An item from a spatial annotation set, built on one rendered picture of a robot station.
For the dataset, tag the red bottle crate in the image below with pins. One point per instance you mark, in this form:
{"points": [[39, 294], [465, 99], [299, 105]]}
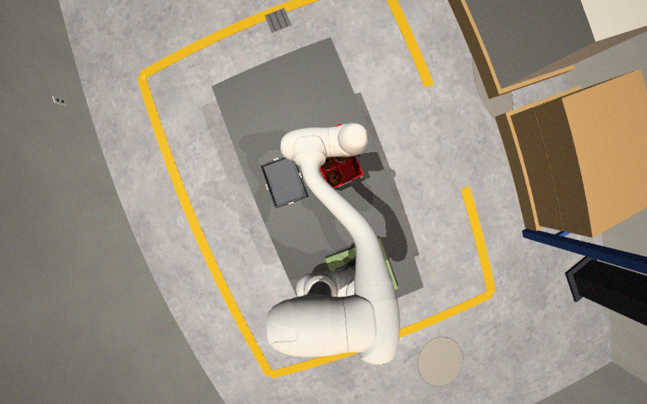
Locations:
{"points": [[348, 170]]}

